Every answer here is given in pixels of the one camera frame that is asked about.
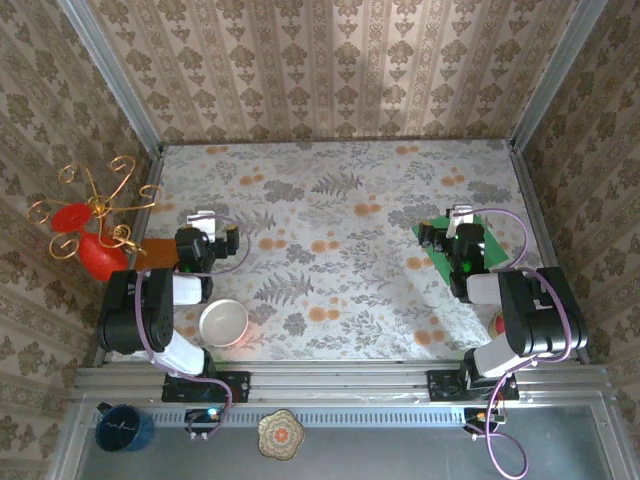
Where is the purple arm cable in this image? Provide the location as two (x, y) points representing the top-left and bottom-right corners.
(133, 214), (242, 441)
(462, 207), (574, 479)

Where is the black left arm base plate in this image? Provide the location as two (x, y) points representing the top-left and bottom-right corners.
(160, 370), (252, 404)

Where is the floral patterned table cover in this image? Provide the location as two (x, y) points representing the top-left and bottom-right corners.
(110, 139), (574, 364)

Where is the red vase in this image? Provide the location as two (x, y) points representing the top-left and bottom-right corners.
(49, 203), (130, 283)

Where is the grey sheet metal tray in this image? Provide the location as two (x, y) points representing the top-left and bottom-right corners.
(49, 402), (631, 480)

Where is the gold curly wire ornament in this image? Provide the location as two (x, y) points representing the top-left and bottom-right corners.
(27, 154), (162, 260)

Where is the grey slotted cable duct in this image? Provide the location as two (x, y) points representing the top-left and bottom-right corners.
(97, 405), (501, 427)

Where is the white bowl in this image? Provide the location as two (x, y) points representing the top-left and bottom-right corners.
(198, 298), (250, 349)

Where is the flower-shaped patterned dish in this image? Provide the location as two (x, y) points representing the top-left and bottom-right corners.
(257, 408), (307, 460)

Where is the dark blue mug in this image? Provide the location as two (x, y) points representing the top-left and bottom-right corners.
(94, 402), (156, 454)

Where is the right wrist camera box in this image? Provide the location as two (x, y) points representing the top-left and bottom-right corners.
(446, 204), (474, 231)

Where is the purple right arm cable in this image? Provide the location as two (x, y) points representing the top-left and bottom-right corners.
(462, 207), (574, 479)

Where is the long aluminium mounting rail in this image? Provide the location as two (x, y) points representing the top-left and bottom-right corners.
(72, 362), (614, 407)

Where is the aluminium side rail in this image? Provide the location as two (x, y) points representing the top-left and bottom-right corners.
(92, 144), (166, 366)
(507, 142), (591, 365)

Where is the aluminium corner post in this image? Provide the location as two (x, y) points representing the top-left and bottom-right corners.
(509, 0), (601, 149)
(57, 0), (166, 151)

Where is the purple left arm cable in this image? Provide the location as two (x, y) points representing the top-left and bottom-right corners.
(133, 214), (242, 441)

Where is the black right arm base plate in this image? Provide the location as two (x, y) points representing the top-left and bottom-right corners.
(427, 369), (520, 403)

